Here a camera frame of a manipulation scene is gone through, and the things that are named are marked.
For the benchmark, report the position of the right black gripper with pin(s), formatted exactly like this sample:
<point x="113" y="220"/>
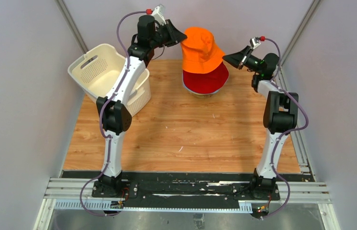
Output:
<point x="239" y="59"/>

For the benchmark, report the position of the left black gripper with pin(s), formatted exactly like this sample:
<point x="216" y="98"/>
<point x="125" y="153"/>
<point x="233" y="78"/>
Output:
<point x="174" y="36"/>

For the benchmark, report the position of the orange bucket hat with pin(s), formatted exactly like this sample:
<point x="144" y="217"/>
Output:
<point x="200" y="53"/>

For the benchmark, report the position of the red bucket hat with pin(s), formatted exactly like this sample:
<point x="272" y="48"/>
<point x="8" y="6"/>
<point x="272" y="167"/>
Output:
<point x="206" y="82"/>

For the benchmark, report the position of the wooden hat stand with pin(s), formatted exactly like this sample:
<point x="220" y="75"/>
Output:
<point x="202" y="96"/>

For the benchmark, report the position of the purple bucket hat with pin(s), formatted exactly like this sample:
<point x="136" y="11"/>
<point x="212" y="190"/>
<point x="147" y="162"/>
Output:
<point x="193" y="92"/>

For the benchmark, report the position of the white plastic basket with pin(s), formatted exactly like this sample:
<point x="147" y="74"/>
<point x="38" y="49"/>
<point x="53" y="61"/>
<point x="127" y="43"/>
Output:
<point x="97" y="72"/>

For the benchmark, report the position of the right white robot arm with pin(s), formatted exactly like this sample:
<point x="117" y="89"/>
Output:
<point x="280" y="115"/>

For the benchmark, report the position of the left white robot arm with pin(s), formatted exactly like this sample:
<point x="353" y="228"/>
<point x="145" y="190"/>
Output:
<point x="114" y="117"/>

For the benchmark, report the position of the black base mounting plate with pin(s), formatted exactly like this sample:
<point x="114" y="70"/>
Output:
<point x="176" y="190"/>

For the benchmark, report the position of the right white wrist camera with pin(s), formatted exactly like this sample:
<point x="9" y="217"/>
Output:
<point x="255" y="42"/>

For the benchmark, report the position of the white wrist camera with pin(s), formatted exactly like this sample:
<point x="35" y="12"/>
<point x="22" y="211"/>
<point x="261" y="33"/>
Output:
<point x="159" y="12"/>
<point x="255" y="42"/>

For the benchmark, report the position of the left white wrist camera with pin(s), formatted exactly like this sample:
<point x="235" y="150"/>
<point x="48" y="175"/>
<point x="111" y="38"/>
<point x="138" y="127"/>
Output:
<point x="159" y="12"/>

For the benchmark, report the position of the aluminium frame rail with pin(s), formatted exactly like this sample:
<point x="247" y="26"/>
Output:
<point x="63" y="193"/>

